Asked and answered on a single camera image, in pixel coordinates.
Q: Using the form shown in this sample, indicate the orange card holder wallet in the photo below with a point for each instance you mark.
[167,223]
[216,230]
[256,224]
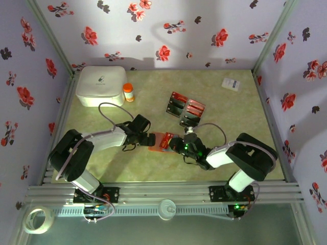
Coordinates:
[156,140]

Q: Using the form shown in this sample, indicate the clear tape roll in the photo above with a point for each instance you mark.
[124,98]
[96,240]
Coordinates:
[26,224]

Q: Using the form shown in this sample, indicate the green circuit board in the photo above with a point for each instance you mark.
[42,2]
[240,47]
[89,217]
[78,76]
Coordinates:
[237,207]
[95,209]

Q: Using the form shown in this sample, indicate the small white carton box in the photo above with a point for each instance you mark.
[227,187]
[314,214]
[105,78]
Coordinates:
[231,84]

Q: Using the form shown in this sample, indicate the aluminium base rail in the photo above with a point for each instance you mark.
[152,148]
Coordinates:
[163,191]

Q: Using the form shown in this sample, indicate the black VIP card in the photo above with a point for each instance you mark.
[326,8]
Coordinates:
[191,118]
[188,123]
[174,111]
[176,104]

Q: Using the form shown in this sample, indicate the white pill case box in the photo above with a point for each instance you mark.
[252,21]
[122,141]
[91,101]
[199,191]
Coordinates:
[101,86]

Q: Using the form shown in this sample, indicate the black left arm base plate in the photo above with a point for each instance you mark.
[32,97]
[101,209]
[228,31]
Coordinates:
[111,195]

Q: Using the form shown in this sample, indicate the aluminium corner post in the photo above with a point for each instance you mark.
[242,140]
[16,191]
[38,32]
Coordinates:
[272,38]
[52,38]

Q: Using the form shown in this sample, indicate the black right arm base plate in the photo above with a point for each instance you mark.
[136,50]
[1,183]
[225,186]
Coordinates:
[217,194]

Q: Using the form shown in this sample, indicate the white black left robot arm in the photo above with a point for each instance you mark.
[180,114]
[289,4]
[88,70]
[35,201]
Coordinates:
[107,139]

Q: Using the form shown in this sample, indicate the orange pill bottle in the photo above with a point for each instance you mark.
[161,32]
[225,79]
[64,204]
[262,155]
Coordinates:
[129,93]

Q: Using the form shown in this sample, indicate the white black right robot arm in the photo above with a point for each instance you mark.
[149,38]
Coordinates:
[219,157]

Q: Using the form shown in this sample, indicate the white round knob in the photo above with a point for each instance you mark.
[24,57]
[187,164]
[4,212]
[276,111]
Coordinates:
[166,209]

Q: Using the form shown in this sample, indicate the aluminium side rail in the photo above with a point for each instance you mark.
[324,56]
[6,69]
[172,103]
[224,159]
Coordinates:
[66,102]
[270,114]

